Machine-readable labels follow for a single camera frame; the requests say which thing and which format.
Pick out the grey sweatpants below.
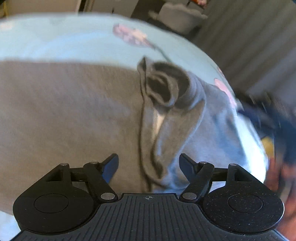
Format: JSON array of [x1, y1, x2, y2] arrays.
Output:
[[1, 58, 247, 213]]

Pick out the white upholstered chair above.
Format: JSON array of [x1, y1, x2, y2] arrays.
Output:
[[148, 2, 208, 36]]

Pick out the light blue mushroom bedspread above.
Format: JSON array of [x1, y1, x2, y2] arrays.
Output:
[[1, 14, 268, 240]]

